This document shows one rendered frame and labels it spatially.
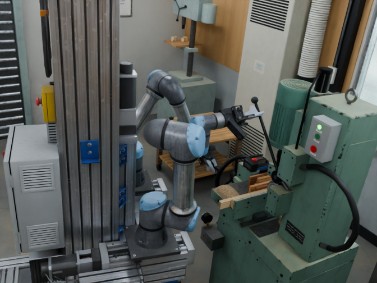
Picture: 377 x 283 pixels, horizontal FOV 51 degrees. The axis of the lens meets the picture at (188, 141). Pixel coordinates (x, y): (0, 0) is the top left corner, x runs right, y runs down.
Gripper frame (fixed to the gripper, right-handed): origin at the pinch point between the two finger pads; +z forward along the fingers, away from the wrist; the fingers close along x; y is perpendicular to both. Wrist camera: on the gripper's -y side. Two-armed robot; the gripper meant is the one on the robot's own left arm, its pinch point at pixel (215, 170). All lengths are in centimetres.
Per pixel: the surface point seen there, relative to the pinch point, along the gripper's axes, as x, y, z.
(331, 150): 3, -85, 40
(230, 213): 18.1, -23.6, 34.8
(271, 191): 9, -49, 38
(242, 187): 1.7, -20.0, 21.9
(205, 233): 18.8, 7.5, 33.1
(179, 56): -118, 143, -230
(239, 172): -5.0, -14.8, 10.8
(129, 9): -47, 90, -253
